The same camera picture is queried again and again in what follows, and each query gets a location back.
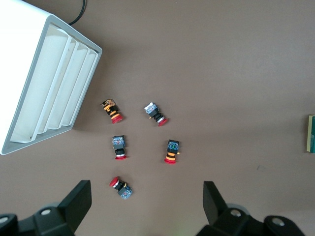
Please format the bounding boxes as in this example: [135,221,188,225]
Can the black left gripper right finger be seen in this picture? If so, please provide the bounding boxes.
[194,181,306,236]

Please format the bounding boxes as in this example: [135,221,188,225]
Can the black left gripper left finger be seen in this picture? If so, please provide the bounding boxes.
[0,179,92,236]

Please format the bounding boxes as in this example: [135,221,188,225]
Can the green load switch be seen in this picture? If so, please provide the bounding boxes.
[307,114,315,153]

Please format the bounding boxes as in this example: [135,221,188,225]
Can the red button orange striped neck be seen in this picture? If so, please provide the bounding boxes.
[164,139,182,165]

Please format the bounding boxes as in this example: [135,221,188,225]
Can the red button orange body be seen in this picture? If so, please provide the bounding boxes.
[100,98,123,125]

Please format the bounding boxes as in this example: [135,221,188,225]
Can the red button clear blue body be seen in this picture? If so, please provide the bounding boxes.
[143,102,170,127]

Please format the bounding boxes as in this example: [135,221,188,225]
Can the brown table cover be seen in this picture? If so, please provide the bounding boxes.
[0,0,315,236]

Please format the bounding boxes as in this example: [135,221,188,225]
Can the white slotted storage bin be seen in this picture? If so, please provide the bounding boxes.
[0,0,103,155]

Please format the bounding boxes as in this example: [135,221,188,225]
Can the black looped floor cable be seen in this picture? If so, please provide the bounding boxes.
[68,0,87,26]

